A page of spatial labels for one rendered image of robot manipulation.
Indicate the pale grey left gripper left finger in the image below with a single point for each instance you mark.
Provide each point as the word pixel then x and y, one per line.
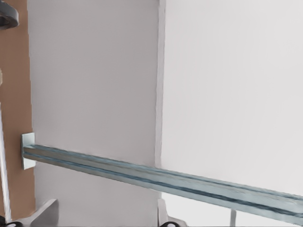
pixel 48 214

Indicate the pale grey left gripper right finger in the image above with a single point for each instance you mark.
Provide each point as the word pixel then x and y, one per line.
pixel 161 216

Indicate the thin white rack rod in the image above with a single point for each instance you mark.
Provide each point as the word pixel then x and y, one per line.
pixel 4 170

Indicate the dark grey shoe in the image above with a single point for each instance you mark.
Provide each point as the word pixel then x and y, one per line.
pixel 10 16

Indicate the silver frame post with foot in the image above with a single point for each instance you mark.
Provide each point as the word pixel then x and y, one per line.
pixel 165 178

